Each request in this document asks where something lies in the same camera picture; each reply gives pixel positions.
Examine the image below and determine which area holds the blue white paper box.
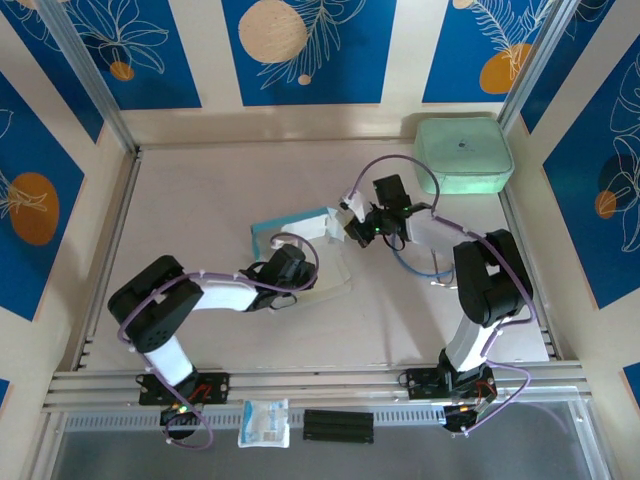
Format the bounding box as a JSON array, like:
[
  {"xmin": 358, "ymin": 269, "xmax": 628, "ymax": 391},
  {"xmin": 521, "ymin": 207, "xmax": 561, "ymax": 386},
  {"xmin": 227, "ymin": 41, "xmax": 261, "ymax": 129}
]
[{"xmin": 248, "ymin": 205, "xmax": 354, "ymax": 304}]

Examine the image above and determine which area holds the mint green zipper case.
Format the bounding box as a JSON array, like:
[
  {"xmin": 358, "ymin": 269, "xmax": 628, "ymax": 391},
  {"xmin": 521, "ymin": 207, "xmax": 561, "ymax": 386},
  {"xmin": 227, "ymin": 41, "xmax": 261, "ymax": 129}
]
[{"xmin": 414, "ymin": 117, "xmax": 516, "ymax": 196}]

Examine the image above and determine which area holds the white wipes packet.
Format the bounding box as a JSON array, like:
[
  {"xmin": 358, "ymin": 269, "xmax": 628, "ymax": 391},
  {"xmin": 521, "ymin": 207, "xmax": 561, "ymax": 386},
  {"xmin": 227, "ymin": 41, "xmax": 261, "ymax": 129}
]
[{"xmin": 237, "ymin": 398, "xmax": 291, "ymax": 449}]

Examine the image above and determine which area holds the black ribbed block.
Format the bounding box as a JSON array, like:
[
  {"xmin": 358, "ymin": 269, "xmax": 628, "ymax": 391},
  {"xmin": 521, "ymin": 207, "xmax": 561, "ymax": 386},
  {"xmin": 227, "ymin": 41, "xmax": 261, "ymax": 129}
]
[{"xmin": 302, "ymin": 408, "xmax": 376, "ymax": 445}]

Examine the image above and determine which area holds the black controller board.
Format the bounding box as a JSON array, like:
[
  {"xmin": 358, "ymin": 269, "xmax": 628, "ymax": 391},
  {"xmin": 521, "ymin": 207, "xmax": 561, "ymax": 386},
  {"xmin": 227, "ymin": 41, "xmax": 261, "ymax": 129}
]
[
  {"xmin": 158, "ymin": 403, "xmax": 204, "ymax": 441},
  {"xmin": 442, "ymin": 403, "xmax": 484, "ymax": 439}
]

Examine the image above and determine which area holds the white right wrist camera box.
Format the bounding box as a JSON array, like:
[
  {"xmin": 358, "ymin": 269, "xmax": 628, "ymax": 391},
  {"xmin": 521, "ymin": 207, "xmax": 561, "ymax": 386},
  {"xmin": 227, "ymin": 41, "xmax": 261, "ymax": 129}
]
[{"xmin": 338, "ymin": 192, "xmax": 370, "ymax": 225}]

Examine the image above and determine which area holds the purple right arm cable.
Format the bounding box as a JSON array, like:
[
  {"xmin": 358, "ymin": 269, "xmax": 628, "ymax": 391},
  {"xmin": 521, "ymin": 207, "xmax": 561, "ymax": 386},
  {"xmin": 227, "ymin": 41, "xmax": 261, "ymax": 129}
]
[{"xmin": 349, "ymin": 154, "xmax": 536, "ymax": 436}]

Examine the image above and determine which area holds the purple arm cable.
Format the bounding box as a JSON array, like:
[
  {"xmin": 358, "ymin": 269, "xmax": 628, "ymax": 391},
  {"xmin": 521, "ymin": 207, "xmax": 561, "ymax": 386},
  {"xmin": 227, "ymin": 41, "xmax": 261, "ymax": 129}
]
[
  {"xmin": 349, "ymin": 154, "xmax": 536, "ymax": 436},
  {"xmin": 117, "ymin": 239, "xmax": 321, "ymax": 449}
]

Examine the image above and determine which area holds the blue cable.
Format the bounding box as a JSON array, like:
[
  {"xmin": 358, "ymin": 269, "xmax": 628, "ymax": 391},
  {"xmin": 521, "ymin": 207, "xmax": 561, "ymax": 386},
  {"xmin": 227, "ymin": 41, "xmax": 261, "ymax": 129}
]
[{"xmin": 392, "ymin": 243, "xmax": 464, "ymax": 292}]

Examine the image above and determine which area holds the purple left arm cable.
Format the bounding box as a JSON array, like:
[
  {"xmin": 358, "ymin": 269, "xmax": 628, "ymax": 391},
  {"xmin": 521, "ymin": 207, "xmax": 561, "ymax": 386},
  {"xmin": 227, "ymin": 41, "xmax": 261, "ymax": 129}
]
[{"xmin": 117, "ymin": 239, "xmax": 321, "ymax": 449}]

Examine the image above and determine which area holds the aluminium side rail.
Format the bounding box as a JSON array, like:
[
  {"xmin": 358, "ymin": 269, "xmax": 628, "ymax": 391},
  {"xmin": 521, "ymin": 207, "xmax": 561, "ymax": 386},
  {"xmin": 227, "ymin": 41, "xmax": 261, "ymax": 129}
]
[
  {"xmin": 499, "ymin": 192, "xmax": 566, "ymax": 361},
  {"xmin": 72, "ymin": 149, "xmax": 144, "ymax": 371}
]

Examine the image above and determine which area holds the aluminium front frame rail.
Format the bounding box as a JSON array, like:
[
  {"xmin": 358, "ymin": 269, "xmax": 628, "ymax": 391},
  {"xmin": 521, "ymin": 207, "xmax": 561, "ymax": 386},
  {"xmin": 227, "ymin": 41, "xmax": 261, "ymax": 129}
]
[{"xmin": 42, "ymin": 360, "xmax": 594, "ymax": 414}]

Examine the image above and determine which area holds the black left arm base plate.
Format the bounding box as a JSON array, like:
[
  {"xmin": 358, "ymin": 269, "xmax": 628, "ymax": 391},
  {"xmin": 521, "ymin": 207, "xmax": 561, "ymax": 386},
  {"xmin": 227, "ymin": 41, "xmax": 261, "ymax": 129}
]
[{"xmin": 137, "ymin": 372, "xmax": 231, "ymax": 406}]

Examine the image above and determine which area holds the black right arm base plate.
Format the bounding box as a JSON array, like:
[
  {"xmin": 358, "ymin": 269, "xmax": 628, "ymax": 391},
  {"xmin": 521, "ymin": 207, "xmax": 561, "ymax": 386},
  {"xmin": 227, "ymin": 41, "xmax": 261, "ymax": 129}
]
[{"xmin": 399, "ymin": 368, "xmax": 496, "ymax": 401}]

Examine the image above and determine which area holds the aluminium frame post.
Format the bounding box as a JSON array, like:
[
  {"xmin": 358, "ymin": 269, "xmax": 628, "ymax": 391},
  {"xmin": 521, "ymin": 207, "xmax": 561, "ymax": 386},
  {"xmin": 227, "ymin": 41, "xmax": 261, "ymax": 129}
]
[
  {"xmin": 37, "ymin": 0, "xmax": 142, "ymax": 154},
  {"xmin": 497, "ymin": 0, "xmax": 576, "ymax": 132}
]

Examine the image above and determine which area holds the grey slotted cable duct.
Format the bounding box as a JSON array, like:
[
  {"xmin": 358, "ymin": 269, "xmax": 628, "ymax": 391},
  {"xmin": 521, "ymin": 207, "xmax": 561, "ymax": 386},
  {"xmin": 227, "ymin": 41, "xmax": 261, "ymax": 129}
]
[{"xmin": 62, "ymin": 404, "xmax": 449, "ymax": 432}]

